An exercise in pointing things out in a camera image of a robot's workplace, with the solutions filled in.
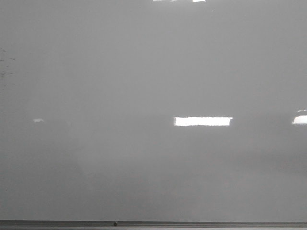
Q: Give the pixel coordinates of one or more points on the white whiteboard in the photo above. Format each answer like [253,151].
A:
[142,110]

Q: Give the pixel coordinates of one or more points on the grey aluminium whiteboard frame rail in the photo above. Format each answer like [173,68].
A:
[146,225]

